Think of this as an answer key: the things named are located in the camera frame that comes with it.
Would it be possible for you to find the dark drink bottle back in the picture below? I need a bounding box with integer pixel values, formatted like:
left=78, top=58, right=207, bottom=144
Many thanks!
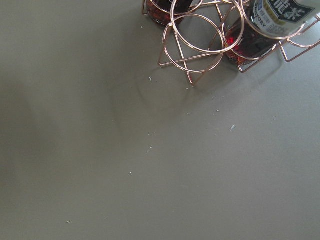
left=145, top=0, right=193, bottom=27

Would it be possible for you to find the dark drink bottle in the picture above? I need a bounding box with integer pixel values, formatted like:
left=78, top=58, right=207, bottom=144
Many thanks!
left=226, top=0, right=320, bottom=65
left=145, top=0, right=193, bottom=27

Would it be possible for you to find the dark drink bottle front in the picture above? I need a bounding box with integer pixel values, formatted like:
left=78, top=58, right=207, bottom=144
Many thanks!
left=226, top=0, right=320, bottom=65

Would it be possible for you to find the copper wire bottle rack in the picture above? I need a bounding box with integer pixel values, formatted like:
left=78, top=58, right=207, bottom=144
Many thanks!
left=158, top=0, right=320, bottom=85

